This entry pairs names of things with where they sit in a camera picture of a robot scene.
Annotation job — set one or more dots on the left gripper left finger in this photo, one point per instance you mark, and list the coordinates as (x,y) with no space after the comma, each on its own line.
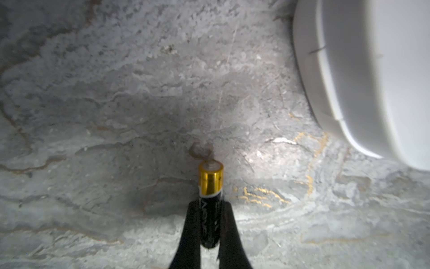
(187,255)

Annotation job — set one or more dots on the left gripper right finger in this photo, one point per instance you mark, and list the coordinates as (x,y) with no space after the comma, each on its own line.
(231,253)

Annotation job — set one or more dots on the black gold AA battery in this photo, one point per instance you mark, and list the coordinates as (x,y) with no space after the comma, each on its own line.
(211,180)

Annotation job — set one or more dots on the white square alarm clock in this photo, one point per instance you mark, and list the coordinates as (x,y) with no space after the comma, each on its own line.
(365,67)

